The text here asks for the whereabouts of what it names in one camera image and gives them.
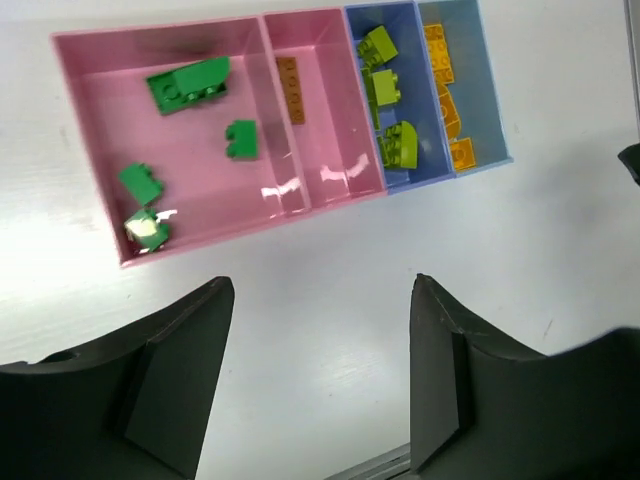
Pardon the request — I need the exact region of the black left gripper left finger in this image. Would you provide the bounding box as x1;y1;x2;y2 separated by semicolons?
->
1;277;234;479

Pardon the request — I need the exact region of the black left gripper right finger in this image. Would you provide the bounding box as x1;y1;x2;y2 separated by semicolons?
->
409;275;639;479

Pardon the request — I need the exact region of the long green lego brick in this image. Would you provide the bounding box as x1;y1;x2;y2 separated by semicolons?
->
124;208;169;252

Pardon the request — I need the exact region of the small dark green lego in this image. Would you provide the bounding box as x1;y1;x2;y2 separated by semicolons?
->
118;163;165;206

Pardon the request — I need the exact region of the lime square lego brick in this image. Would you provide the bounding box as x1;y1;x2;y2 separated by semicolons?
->
376;121;418;170

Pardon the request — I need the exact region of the green square lego brick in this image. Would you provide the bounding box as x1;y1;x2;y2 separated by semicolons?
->
225;119;259;159

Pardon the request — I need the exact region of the lime lego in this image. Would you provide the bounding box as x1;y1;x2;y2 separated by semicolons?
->
362;68;402;107
367;93;380;131
356;25;399;69

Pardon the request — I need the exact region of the brown lego plate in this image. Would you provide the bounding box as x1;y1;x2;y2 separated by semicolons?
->
276;57;305;125

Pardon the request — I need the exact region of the yellow round printed lego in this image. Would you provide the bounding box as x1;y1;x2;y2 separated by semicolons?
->
436;82;461;141

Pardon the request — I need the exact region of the yellow lego plate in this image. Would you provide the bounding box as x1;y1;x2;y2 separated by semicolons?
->
423;23;455;85

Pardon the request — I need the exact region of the yellow lego in bin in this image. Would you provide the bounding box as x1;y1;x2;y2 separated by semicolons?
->
450;137;476;172

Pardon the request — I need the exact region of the large pink bin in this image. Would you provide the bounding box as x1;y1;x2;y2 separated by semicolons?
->
52;16;311;266

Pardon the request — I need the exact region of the narrow pink bin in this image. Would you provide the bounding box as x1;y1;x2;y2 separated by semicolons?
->
264;7;385;209

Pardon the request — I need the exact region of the dark blue bin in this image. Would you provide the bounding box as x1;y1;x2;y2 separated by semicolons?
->
345;1;453;193

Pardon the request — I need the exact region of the light blue bin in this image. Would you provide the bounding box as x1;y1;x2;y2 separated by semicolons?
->
418;1;513;176

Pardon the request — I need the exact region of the lime lego in blue bin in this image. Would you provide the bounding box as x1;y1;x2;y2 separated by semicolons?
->
367;93;380;131

